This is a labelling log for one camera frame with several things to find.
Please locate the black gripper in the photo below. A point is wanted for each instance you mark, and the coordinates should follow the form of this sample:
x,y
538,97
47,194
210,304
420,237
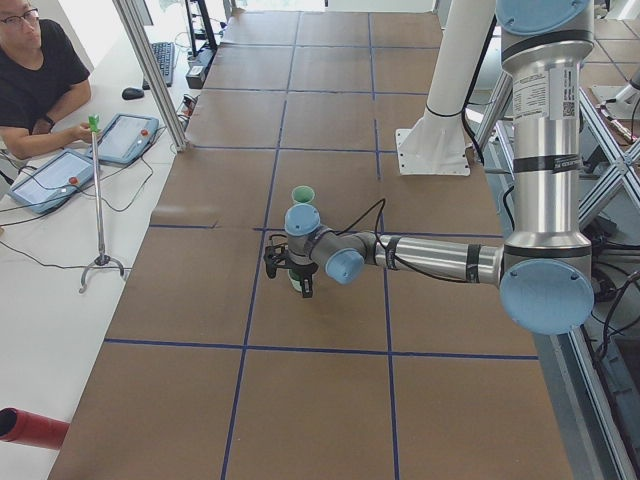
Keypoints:
x,y
301,270

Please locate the light green cup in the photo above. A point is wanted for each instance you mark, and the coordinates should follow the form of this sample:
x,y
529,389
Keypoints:
x,y
303,194
295,280

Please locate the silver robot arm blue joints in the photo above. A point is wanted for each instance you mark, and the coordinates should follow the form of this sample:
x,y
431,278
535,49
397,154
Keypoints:
x,y
543,270

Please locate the blue teach pendant tablet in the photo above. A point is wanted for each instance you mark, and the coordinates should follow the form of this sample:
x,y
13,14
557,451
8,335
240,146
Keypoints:
x,y
53,183
125,138

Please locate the black computer mouse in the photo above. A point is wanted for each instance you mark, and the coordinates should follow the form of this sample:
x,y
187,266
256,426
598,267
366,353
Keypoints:
x,y
131,93

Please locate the metal stand green top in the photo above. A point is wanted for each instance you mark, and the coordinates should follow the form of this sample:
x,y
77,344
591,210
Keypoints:
x,y
102,260

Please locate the black keyboard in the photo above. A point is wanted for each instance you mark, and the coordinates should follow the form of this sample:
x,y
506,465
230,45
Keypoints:
x,y
164,53

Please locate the red cylinder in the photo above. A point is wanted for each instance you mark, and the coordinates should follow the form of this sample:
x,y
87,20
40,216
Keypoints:
x,y
27,428

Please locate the person in black shirt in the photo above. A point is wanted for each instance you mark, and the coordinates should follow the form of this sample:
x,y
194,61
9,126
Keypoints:
x,y
43,80

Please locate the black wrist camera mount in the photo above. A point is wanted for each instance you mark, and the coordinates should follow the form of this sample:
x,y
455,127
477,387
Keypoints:
x,y
276,255

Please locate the white pillar base mount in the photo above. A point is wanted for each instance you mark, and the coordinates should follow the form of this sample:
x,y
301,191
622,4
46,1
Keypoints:
x,y
435,145

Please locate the aluminium frame post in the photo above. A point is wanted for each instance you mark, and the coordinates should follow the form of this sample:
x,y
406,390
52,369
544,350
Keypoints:
x,y
133,26

